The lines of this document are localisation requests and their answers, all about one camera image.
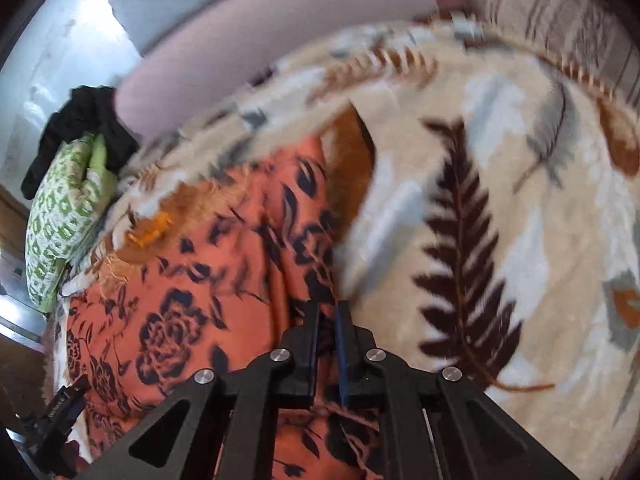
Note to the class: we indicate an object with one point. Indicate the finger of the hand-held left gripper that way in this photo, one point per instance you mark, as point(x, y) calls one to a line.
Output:
point(65, 402)

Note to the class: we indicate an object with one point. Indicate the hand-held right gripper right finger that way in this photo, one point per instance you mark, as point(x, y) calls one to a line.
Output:
point(343, 355)

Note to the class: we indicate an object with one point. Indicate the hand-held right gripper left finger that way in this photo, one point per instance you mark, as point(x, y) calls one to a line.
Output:
point(311, 350)

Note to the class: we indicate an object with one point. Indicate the metal framed glass door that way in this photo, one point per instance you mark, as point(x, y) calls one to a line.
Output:
point(20, 320)

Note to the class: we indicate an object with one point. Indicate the black cloth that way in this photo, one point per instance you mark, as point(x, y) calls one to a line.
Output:
point(95, 110)

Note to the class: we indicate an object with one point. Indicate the beige leaf print blanket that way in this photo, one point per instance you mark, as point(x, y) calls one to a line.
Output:
point(500, 200)

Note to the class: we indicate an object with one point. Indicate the beige striped pillow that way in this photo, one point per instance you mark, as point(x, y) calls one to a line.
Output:
point(560, 10)

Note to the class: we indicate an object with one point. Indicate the orange floral cloth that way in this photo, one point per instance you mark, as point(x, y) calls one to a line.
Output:
point(210, 280)

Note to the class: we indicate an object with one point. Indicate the green patterned pillow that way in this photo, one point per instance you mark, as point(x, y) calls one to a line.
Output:
point(62, 220)

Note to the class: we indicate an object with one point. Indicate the pink cushion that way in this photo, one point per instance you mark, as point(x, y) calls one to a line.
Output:
point(240, 45)

